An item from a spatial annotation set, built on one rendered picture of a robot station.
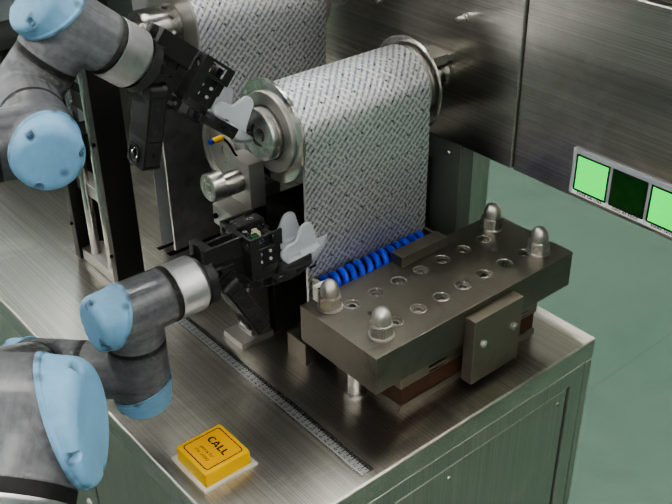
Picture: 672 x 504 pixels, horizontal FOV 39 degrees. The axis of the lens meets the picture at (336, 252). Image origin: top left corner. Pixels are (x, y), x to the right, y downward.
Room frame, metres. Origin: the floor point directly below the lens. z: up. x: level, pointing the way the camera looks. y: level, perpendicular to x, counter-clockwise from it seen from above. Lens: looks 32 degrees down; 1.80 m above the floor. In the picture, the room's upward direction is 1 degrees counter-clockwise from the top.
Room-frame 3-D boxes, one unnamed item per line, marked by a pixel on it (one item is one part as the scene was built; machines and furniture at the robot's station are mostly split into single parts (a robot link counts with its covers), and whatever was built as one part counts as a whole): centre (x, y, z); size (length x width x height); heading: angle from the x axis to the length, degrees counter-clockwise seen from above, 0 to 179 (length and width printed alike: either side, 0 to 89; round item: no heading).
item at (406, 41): (1.35, -0.11, 1.25); 0.15 x 0.01 x 0.15; 40
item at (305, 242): (1.13, 0.04, 1.11); 0.09 x 0.03 x 0.06; 128
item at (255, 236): (1.07, 0.13, 1.12); 0.12 x 0.08 x 0.09; 129
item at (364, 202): (1.23, -0.05, 1.11); 0.23 x 0.01 x 0.18; 129
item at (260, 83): (1.19, 0.09, 1.25); 0.15 x 0.01 x 0.15; 40
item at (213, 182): (1.17, 0.17, 1.18); 0.04 x 0.02 x 0.04; 39
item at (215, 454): (0.92, 0.16, 0.91); 0.07 x 0.07 x 0.02; 39
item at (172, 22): (1.37, 0.26, 1.33); 0.06 x 0.06 x 0.06; 39
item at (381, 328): (1.02, -0.06, 1.05); 0.04 x 0.04 x 0.04
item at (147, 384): (0.98, 0.27, 1.01); 0.11 x 0.08 x 0.11; 85
